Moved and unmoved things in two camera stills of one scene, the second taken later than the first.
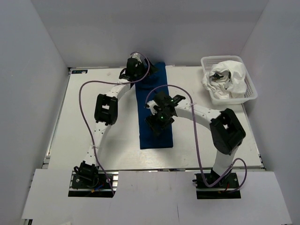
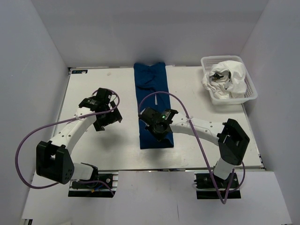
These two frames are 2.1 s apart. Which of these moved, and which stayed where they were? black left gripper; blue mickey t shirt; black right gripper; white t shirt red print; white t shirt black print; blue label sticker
Moved: black right gripper; black left gripper
Stayed: blue mickey t shirt; white t shirt red print; white t shirt black print; blue label sticker
